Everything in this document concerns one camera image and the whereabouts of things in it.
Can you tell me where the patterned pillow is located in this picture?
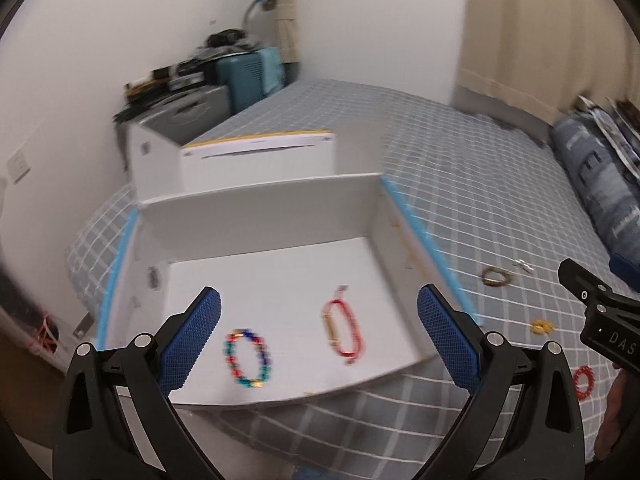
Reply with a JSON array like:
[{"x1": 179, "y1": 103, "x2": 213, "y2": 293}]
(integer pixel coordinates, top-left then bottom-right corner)
[{"x1": 575, "y1": 96, "x2": 639, "y2": 182}]

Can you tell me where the teal suitcase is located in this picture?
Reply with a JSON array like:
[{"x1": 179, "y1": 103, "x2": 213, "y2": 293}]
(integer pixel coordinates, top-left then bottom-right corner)
[{"x1": 216, "y1": 47, "x2": 285, "y2": 114}]

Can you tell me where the tied beige curtain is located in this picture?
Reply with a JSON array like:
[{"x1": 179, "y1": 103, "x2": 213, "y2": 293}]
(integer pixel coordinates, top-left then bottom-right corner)
[{"x1": 274, "y1": 0, "x2": 300, "y2": 64}]

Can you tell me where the grey checked bed sheet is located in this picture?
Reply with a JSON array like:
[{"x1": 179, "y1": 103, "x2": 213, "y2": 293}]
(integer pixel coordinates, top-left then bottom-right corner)
[{"x1": 64, "y1": 78, "x2": 624, "y2": 480}]

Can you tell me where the blue yellow cardboard box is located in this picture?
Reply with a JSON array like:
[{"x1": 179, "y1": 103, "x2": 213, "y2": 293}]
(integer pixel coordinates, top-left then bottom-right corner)
[{"x1": 96, "y1": 122, "x2": 475, "y2": 406}]

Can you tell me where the grey hard case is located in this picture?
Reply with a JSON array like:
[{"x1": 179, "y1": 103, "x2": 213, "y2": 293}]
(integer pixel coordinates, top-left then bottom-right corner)
[{"x1": 114, "y1": 86, "x2": 231, "y2": 146}]

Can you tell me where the white wall socket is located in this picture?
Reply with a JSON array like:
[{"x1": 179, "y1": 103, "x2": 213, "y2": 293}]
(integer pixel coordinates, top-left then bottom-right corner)
[{"x1": 6, "y1": 148, "x2": 30, "y2": 183}]

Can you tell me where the blue desk lamp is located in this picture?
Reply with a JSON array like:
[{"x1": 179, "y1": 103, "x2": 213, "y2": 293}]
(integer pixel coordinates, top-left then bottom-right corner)
[{"x1": 242, "y1": 0, "x2": 278, "y2": 32}]

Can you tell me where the red cord bracelet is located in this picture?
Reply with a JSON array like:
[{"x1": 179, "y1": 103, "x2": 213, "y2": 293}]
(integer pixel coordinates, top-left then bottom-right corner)
[{"x1": 320, "y1": 285, "x2": 368, "y2": 366}]

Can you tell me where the right hand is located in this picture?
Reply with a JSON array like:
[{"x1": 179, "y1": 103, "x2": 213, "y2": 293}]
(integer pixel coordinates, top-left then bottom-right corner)
[{"x1": 593, "y1": 366, "x2": 639, "y2": 460}]

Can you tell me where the red bead bracelet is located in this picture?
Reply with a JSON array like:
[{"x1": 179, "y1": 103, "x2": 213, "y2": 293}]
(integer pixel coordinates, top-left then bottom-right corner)
[{"x1": 572, "y1": 365, "x2": 596, "y2": 402}]

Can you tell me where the multicolour bead bracelet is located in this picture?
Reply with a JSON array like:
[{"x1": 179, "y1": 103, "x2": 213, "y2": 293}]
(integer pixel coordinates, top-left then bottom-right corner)
[{"x1": 222, "y1": 327, "x2": 276, "y2": 390}]

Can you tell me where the brown bead bracelet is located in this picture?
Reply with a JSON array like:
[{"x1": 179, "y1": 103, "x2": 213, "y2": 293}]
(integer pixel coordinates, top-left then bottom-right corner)
[{"x1": 480, "y1": 265, "x2": 516, "y2": 288}]

